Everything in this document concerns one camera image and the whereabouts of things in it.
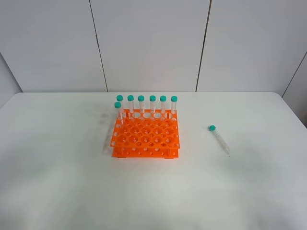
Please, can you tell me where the row tube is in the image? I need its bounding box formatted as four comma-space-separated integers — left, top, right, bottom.
171, 96, 177, 114
127, 95, 134, 114
138, 95, 145, 114
149, 95, 156, 114
117, 95, 124, 113
160, 95, 166, 115

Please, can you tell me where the test tube with teal cap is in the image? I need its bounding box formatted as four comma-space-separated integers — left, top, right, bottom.
208, 125, 230, 157

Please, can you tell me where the front-left racked test tube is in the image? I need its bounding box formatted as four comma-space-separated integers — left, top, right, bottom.
114, 102, 124, 125

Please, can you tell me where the orange test tube rack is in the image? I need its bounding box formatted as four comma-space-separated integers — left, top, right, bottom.
110, 109, 180, 159

